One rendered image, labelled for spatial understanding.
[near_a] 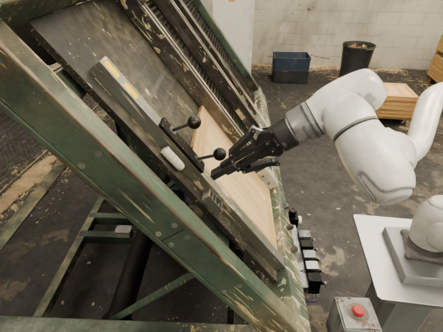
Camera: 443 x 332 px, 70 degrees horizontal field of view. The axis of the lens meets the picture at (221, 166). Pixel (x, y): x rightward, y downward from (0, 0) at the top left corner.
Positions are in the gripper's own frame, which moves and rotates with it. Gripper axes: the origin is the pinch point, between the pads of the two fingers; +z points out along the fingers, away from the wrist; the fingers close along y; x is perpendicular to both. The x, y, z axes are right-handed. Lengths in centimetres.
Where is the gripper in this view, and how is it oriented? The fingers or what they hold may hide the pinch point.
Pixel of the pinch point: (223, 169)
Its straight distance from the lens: 83.0
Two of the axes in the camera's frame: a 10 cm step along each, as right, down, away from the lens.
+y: 5.8, 6.8, 4.4
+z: -8.1, 4.6, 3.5
